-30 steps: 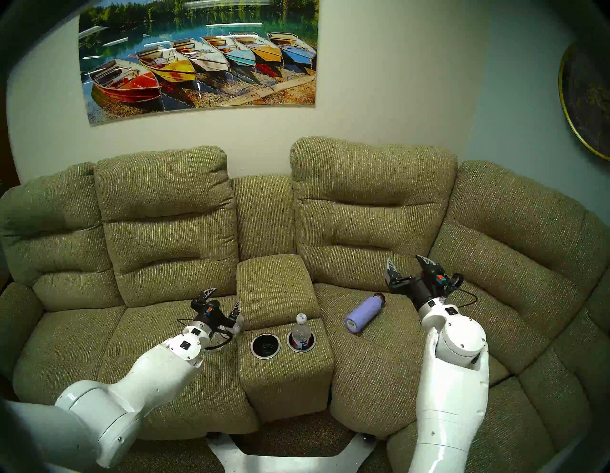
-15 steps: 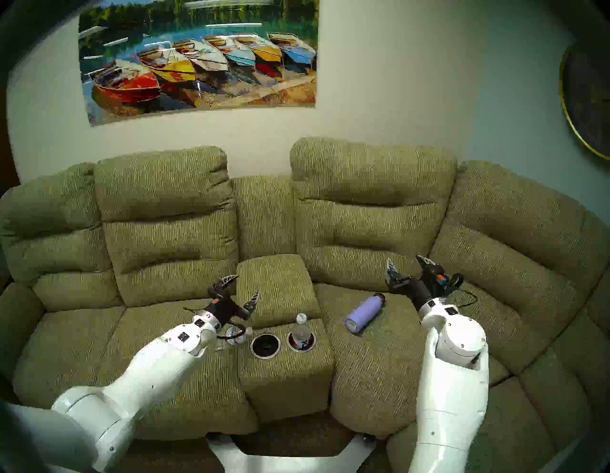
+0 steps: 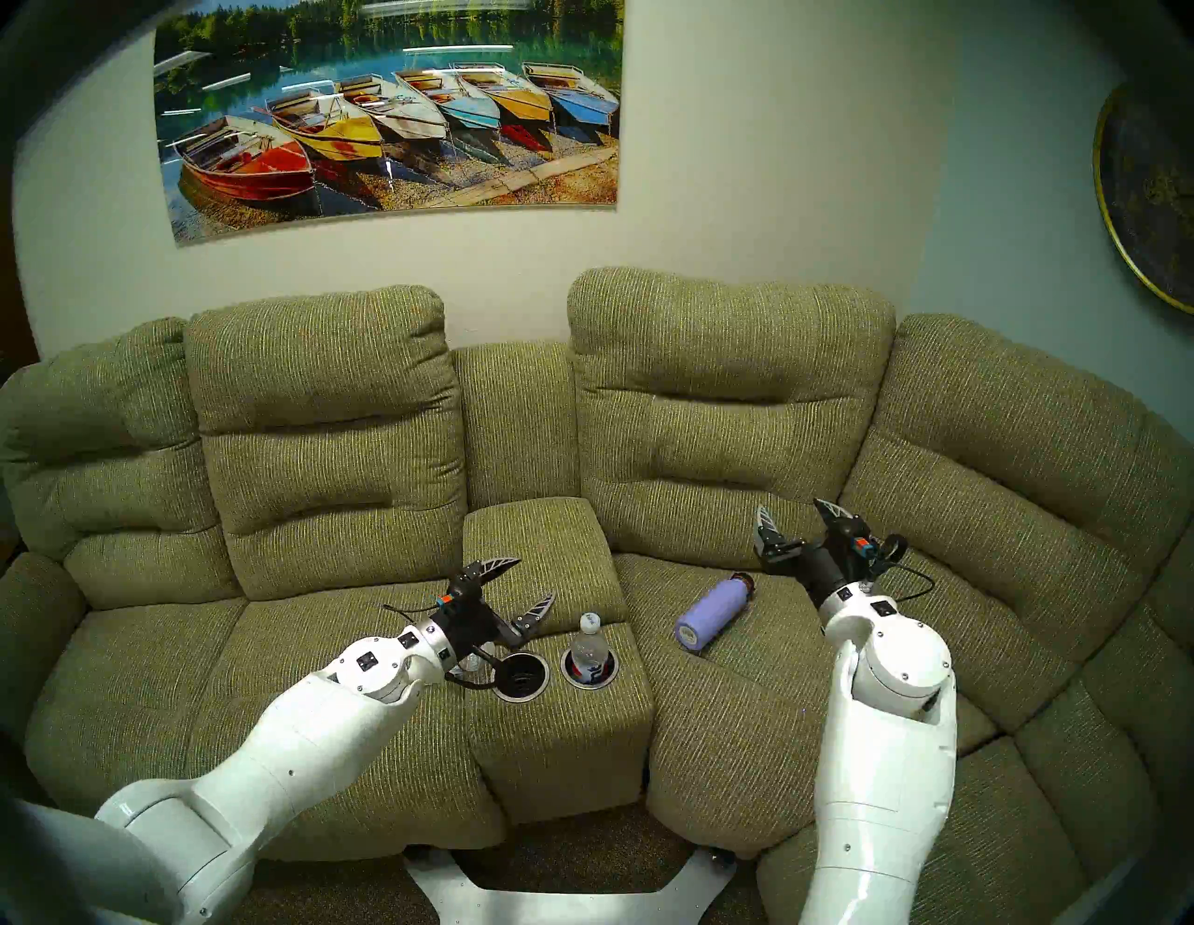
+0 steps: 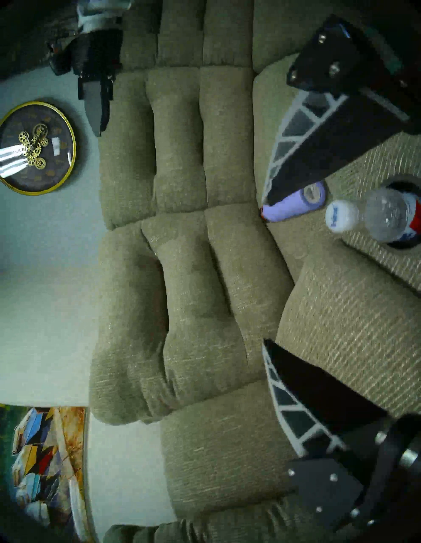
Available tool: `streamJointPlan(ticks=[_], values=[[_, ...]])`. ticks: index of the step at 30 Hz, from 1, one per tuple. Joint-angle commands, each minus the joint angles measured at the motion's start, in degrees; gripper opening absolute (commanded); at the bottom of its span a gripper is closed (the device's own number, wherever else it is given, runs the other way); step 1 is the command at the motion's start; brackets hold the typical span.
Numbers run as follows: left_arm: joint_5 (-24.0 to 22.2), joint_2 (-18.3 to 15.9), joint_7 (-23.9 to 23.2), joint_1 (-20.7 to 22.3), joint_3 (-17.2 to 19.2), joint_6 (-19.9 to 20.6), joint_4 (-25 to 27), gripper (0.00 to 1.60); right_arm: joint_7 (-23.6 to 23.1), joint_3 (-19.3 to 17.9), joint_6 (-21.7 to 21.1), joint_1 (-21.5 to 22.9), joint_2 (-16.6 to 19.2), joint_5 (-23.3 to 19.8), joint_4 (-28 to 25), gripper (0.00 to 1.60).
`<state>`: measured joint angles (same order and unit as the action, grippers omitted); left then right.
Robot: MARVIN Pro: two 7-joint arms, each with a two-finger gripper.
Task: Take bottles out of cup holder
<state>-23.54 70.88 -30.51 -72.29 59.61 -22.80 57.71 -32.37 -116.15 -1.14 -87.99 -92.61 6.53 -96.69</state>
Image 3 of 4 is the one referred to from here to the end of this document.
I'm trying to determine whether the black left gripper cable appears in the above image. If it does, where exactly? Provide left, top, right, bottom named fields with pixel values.
left=380, top=601, right=501, bottom=692

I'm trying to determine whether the colourful boats wall painting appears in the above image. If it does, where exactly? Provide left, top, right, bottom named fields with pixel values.
left=152, top=0, right=626, bottom=248

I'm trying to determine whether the green fabric sofa console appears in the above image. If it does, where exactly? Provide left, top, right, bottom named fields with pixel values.
left=460, top=497, right=656, bottom=826

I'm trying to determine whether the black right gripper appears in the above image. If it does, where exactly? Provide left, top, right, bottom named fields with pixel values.
left=752, top=496, right=886, bottom=608

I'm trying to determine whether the black round cup holder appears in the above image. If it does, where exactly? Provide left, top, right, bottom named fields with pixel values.
left=490, top=650, right=552, bottom=704
left=560, top=645, right=620, bottom=692

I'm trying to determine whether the clear bottle red blue label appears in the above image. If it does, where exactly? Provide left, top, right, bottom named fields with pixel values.
left=570, top=612, right=613, bottom=685

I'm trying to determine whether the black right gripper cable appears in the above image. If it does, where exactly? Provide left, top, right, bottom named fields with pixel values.
left=877, top=532, right=937, bottom=603

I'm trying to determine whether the purple insulated bottle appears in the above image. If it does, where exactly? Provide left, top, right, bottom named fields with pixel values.
left=674, top=573, right=755, bottom=655

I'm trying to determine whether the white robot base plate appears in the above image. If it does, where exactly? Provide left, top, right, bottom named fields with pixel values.
left=403, top=844, right=738, bottom=925

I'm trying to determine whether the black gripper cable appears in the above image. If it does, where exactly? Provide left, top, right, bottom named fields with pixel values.
left=380, top=601, right=501, bottom=692
left=877, top=532, right=937, bottom=603

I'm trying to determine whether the green fabric sectional sofa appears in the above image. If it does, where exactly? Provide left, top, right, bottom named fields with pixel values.
left=0, top=269, right=1194, bottom=925

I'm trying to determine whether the round dark gold-rimmed wall decor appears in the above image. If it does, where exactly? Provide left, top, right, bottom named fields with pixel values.
left=1093, top=82, right=1194, bottom=316

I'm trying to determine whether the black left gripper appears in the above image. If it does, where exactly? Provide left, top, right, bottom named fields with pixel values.
left=430, top=557, right=558, bottom=666

